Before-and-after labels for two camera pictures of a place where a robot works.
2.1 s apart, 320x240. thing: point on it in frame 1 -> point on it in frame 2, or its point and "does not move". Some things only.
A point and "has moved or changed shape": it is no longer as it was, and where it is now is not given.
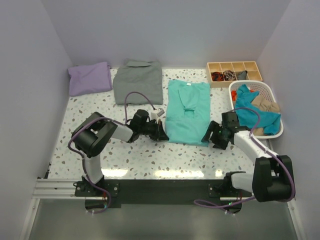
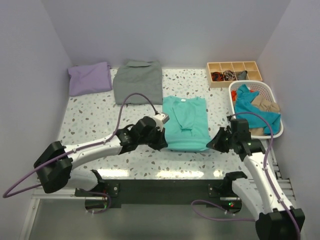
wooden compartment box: [221, 74] does not move
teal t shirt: [187, 112] has moved or changed shape
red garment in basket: [233, 93] does not move
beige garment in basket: [264, 105] does not move
